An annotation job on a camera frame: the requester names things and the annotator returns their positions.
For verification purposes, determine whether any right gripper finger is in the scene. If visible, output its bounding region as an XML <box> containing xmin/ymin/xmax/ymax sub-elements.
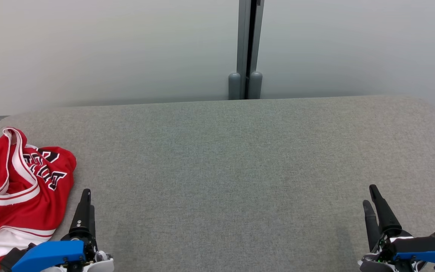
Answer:
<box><xmin>362</xmin><ymin>200</ymin><xmax>381</xmax><ymax>252</ymax></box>
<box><xmin>369</xmin><ymin>184</ymin><xmax>403</xmax><ymax>236</ymax></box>

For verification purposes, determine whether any grey metal partition post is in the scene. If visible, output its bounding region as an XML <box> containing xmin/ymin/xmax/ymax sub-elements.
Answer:
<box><xmin>236</xmin><ymin>0</ymin><xmax>265</xmax><ymax>100</ymax></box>

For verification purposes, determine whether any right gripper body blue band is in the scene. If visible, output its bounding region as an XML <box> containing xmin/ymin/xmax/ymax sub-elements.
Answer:
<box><xmin>357</xmin><ymin>230</ymin><xmax>435</xmax><ymax>272</ymax></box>

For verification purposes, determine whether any grey cylindrical post bumper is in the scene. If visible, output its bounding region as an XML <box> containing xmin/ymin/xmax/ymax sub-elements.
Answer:
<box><xmin>248</xmin><ymin>71</ymin><xmax>263</xmax><ymax>99</ymax></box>
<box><xmin>228</xmin><ymin>72</ymin><xmax>242</xmax><ymax>100</ymax></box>

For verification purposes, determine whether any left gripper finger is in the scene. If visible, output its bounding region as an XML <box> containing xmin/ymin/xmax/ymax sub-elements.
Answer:
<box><xmin>69</xmin><ymin>189</ymin><xmax>92</xmax><ymax>235</ymax></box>
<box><xmin>90</xmin><ymin>206</ymin><xmax>97</xmax><ymax>243</ymax></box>

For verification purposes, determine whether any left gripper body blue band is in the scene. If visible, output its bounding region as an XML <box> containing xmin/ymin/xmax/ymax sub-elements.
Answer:
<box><xmin>12</xmin><ymin>232</ymin><xmax>98</xmax><ymax>272</ymax></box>

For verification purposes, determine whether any red Bulls basketball jersey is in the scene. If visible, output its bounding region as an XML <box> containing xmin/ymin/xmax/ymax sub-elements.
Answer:
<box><xmin>0</xmin><ymin>127</ymin><xmax>77</xmax><ymax>272</ymax></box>

